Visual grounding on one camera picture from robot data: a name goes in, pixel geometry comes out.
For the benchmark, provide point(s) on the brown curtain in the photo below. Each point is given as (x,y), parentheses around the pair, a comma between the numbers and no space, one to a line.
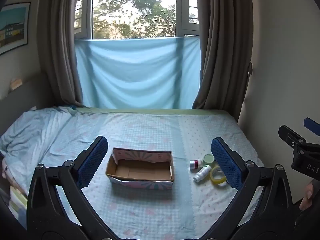
(225,55)
(60,55)

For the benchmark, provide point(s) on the grey headboard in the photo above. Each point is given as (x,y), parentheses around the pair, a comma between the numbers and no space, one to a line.
(25,105)

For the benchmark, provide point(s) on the white bottle with green label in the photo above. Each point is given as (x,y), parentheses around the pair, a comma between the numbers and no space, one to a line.
(202,173)

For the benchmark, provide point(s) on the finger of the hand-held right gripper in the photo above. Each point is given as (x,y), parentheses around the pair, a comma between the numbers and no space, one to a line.
(291,137)
(312,126)

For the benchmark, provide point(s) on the yellow adhesive tape roll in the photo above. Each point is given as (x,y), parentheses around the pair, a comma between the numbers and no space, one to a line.
(218,182)

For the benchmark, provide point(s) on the light blue hanging cloth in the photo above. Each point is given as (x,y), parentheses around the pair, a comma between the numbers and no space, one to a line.
(137,75)

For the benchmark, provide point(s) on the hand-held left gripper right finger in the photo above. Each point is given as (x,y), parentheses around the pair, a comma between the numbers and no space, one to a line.
(226,162)

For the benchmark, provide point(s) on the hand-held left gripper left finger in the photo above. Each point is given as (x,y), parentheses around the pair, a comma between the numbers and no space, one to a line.
(92,160)

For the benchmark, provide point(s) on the red jar with silver lid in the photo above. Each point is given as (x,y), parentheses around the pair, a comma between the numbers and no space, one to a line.
(193,165)

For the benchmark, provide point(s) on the paper-lined cardboard box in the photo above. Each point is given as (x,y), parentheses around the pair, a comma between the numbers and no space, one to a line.
(140,172)

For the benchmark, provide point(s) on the small beige object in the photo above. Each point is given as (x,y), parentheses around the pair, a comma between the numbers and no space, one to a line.
(16,83)

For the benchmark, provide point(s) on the striped light blue quilt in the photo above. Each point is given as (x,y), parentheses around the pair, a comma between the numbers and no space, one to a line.
(30,130)

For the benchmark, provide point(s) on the framed wall picture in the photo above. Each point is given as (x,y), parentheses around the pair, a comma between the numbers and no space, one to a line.
(13,27)

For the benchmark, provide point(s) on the floral checked bed sheet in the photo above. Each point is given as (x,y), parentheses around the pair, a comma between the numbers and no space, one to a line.
(150,205)

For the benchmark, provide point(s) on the person's right hand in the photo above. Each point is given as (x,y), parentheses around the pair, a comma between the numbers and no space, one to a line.
(307,195)

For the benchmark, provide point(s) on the window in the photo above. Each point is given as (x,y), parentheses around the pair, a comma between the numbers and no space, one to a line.
(182,17)

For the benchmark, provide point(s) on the pale green cream jar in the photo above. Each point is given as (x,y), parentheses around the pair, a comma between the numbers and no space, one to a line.
(208,159)

